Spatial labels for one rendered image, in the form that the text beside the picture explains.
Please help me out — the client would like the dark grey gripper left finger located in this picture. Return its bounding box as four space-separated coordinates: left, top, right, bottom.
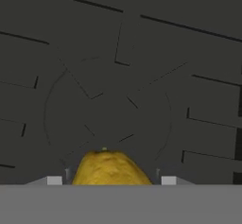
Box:
25 167 72 186

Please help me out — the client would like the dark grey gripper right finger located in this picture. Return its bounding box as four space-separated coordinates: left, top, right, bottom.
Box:
154 167 197 186

